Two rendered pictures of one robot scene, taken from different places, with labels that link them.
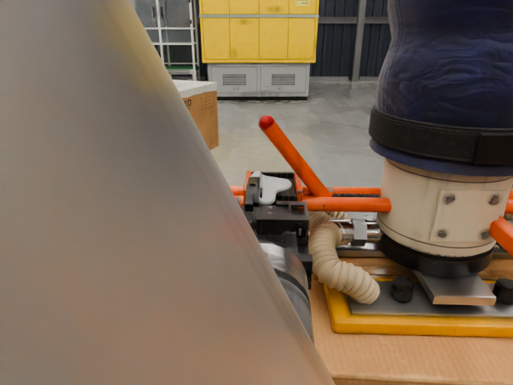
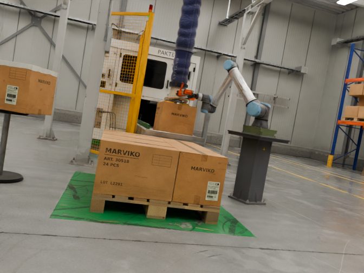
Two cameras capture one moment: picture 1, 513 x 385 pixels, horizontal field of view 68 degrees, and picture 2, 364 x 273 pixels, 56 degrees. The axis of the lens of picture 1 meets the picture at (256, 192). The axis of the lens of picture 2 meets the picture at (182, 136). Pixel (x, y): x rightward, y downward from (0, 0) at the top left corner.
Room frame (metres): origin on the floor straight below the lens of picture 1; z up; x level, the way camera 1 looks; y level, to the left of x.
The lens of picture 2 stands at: (1.50, 3.85, 0.79)
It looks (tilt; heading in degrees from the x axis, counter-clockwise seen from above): 3 degrees down; 255
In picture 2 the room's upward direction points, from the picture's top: 10 degrees clockwise
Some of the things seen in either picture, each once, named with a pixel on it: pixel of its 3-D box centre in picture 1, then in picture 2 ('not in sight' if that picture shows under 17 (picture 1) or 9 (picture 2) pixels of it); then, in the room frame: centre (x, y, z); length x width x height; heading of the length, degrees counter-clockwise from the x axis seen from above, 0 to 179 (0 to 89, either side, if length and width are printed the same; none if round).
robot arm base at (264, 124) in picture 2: not in sight; (260, 123); (-0.32, 0.40, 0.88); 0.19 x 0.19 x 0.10
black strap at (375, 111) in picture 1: (454, 125); (178, 84); (0.52, -0.27, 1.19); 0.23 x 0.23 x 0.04
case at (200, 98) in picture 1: (162, 121); (11, 86); (2.20, 0.55, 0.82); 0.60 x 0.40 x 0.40; 156
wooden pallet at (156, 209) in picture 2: not in sight; (149, 190); (0.87, 0.74, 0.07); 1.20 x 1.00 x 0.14; 87
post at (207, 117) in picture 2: not in sight; (202, 143); (0.01, -0.47, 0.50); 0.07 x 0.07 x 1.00; 87
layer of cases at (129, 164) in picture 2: not in sight; (153, 162); (0.87, 0.74, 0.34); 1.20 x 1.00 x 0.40; 87
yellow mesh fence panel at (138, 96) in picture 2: not in sight; (117, 88); (1.20, -0.97, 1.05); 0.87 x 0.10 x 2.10; 139
